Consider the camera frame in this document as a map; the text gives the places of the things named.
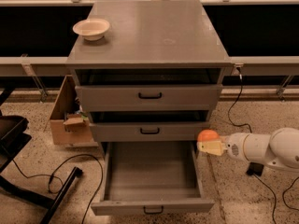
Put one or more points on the grey top drawer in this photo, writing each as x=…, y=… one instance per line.
x=148, y=97

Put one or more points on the grey drawer cabinet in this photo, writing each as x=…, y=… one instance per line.
x=150, y=43

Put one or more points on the grey open bottom drawer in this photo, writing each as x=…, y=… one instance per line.
x=151, y=178

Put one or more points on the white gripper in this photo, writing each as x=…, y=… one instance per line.
x=234, y=146

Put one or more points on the white paper bowl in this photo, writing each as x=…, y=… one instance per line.
x=91, y=29

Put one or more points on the grey middle drawer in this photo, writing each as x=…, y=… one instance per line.
x=147, y=131

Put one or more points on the grey railing beam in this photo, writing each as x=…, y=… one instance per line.
x=55, y=66

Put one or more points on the orange fruit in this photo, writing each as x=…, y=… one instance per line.
x=207, y=135

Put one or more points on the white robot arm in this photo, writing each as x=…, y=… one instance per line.
x=278, y=150

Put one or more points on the cardboard box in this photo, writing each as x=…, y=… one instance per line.
x=68, y=126

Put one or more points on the black power adapter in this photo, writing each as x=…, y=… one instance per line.
x=255, y=169

